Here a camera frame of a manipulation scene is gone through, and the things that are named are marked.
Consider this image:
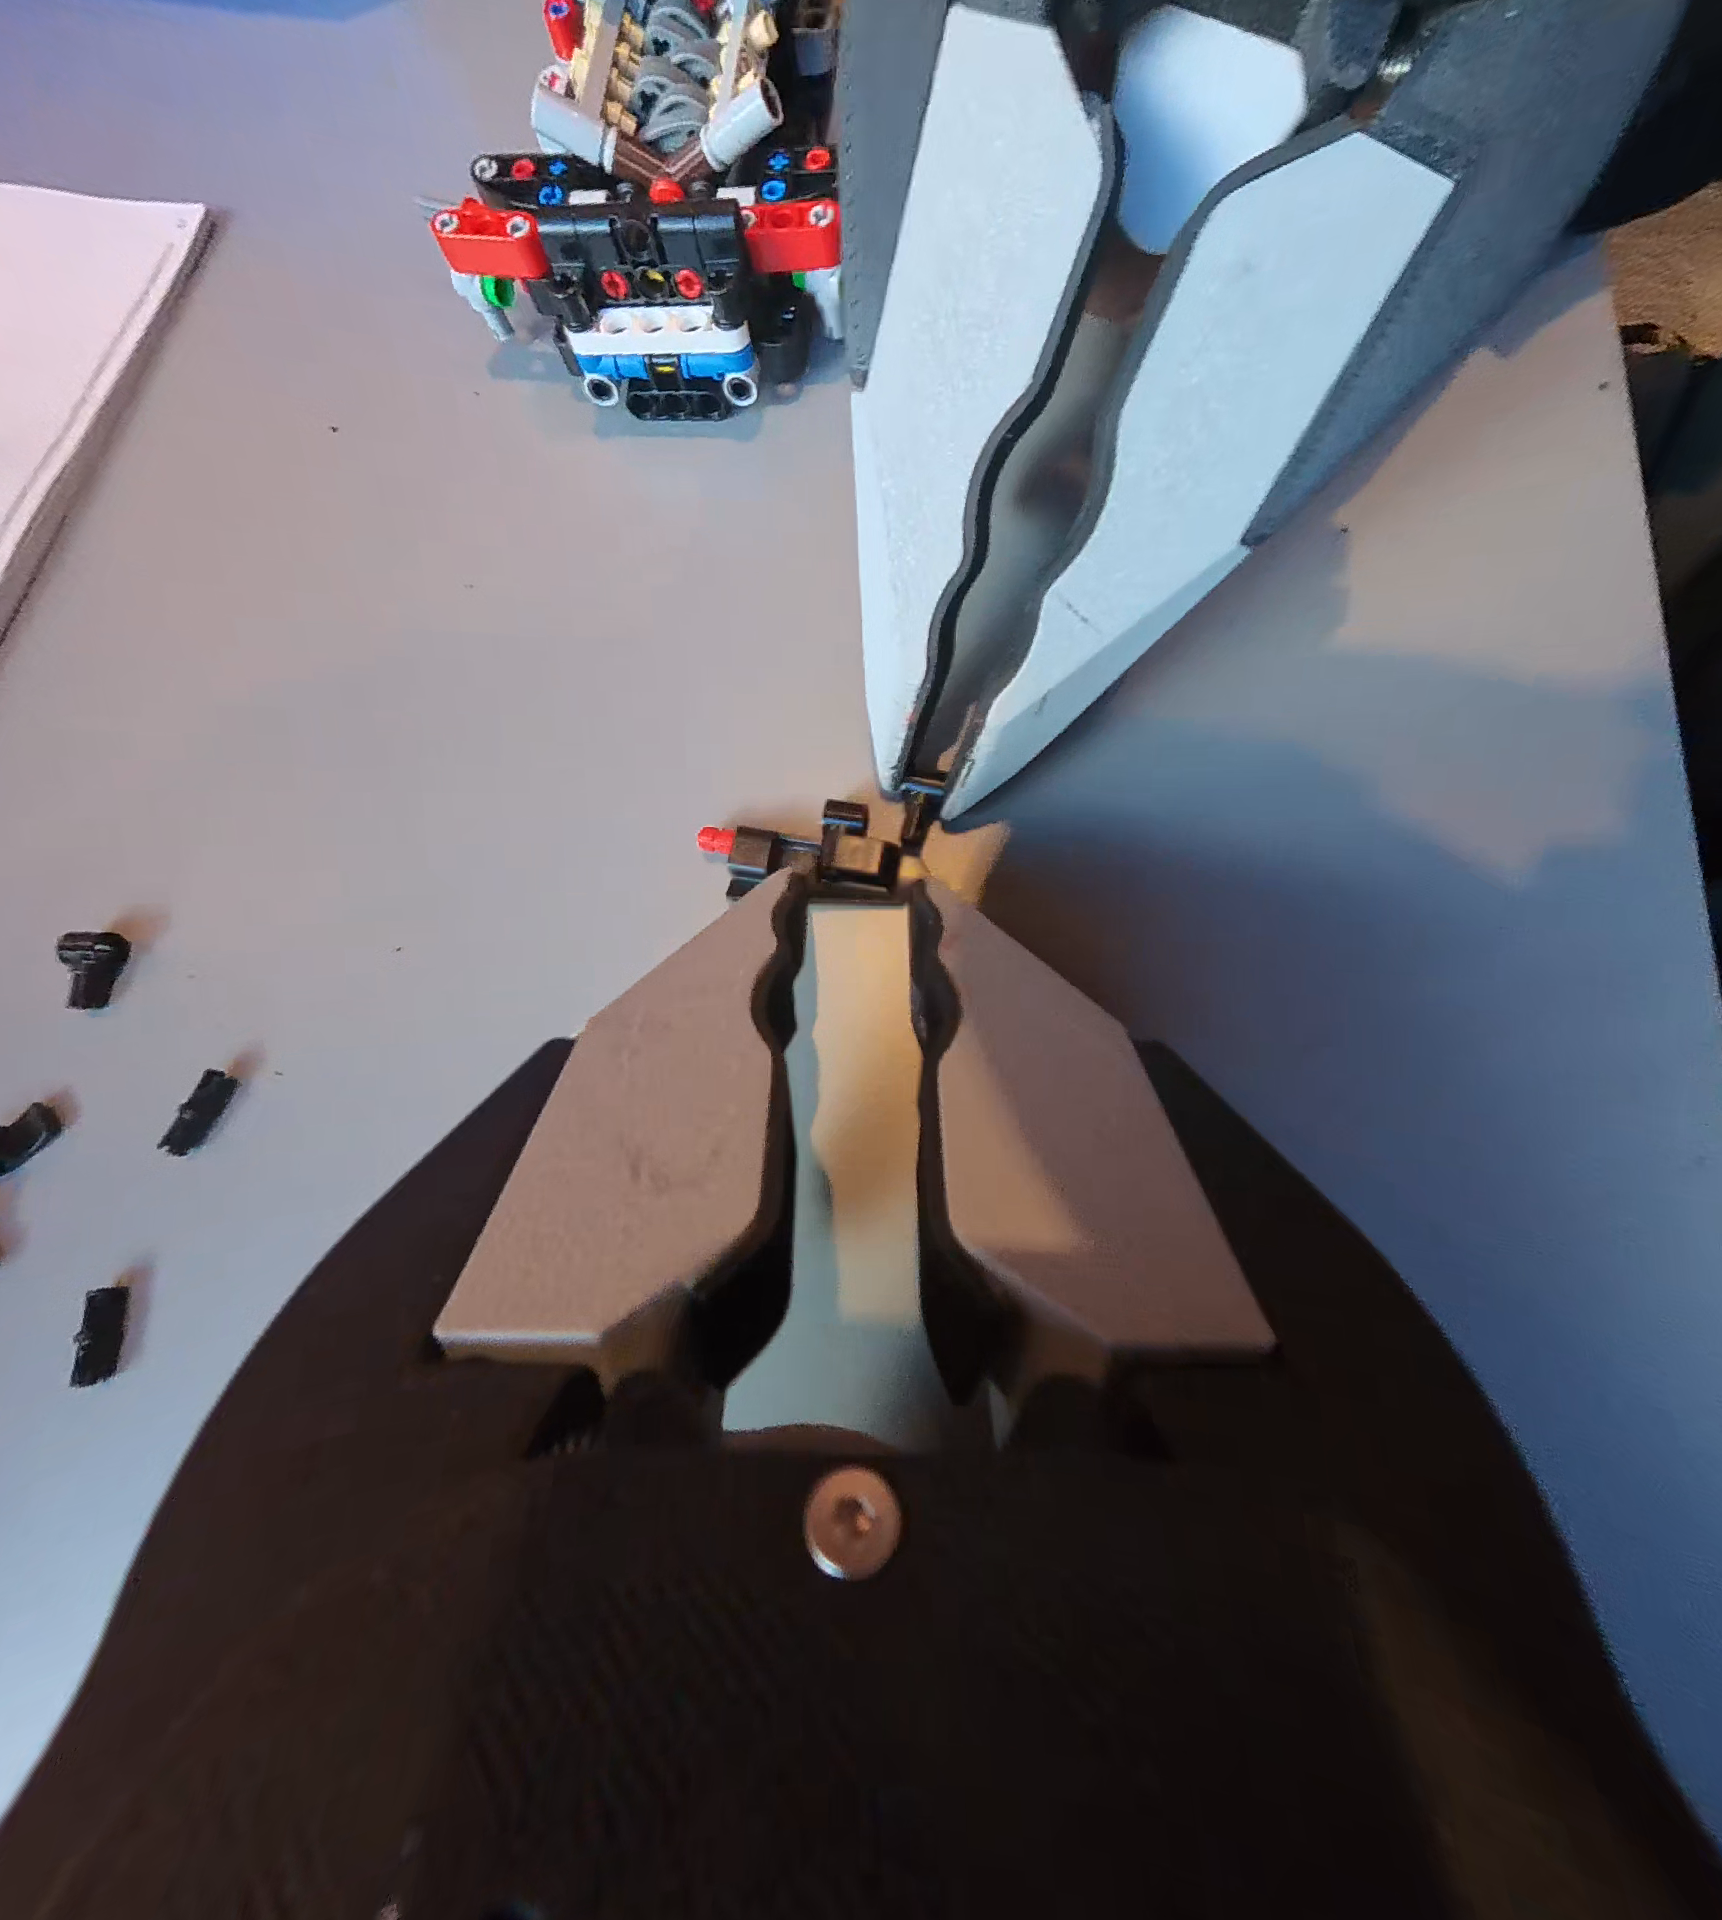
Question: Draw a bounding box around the grey desk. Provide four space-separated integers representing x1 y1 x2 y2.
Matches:
0 0 1722 1920

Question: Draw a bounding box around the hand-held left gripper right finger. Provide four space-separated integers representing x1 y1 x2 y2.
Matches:
911 880 1281 1401

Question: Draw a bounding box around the open instruction book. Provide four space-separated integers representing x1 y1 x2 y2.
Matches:
0 177 218 828

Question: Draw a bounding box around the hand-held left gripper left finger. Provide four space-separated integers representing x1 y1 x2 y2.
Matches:
430 872 813 1395

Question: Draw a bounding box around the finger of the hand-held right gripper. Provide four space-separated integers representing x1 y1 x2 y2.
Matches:
849 4 1122 798
935 129 1457 825

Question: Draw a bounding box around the toy brick car model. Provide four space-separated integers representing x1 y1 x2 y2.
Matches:
427 0 851 426

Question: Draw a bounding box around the cluster of black connector pieces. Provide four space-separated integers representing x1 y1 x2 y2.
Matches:
0 927 244 1391

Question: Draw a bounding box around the black hinged brick piece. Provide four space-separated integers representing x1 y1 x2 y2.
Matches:
726 798 905 903

